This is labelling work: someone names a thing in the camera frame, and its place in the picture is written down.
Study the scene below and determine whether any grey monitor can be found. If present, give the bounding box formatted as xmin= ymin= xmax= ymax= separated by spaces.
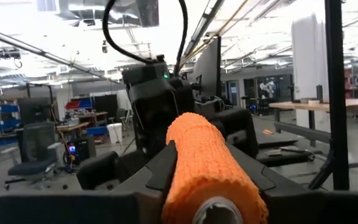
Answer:
xmin=193 ymin=36 xmax=223 ymax=98

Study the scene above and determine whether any wooden workbench with casters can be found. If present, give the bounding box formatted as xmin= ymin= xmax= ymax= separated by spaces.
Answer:
xmin=54 ymin=121 xmax=91 ymax=147

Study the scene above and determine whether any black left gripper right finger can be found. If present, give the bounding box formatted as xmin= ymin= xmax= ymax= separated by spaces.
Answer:
xmin=227 ymin=143 xmax=358 ymax=224

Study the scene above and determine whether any white trash bin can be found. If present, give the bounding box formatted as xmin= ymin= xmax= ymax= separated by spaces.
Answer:
xmin=106 ymin=123 xmax=124 ymax=145

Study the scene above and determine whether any orange cloth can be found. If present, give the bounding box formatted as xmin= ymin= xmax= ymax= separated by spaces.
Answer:
xmin=161 ymin=111 xmax=270 ymax=224

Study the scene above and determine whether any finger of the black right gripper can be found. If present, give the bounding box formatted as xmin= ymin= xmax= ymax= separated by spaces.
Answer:
xmin=118 ymin=149 xmax=150 ymax=185

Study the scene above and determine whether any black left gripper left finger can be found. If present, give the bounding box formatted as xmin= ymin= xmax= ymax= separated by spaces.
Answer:
xmin=0 ymin=139 xmax=178 ymax=224

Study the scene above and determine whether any long wooden workbench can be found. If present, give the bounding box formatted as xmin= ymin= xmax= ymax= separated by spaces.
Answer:
xmin=268 ymin=98 xmax=358 ymax=149

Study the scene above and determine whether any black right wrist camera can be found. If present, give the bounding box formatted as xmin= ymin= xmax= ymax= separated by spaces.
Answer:
xmin=131 ymin=83 xmax=180 ymax=150

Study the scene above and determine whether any black computer tower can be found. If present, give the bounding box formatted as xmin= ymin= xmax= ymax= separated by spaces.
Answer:
xmin=63 ymin=136 xmax=98 ymax=166

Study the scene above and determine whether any white cylindrical column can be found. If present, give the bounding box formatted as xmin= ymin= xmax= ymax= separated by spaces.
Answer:
xmin=291 ymin=14 xmax=331 ymax=133

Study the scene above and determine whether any grey mesh office chair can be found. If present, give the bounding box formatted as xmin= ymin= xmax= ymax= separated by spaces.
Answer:
xmin=0 ymin=121 xmax=70 ymax=191

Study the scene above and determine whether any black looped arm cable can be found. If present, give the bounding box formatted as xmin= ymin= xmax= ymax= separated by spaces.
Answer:
xmin=101 ymin=0 xmax=189 ymax=77

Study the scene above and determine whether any black table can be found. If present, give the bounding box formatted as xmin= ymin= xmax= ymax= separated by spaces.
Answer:
xmin=255 ymin=123 xmax=316 ymax=167

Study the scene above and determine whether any blue storage bin shelf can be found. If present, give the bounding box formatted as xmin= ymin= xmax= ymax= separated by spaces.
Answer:
xmin=0 ymin=99 xmax=23 ymax=150

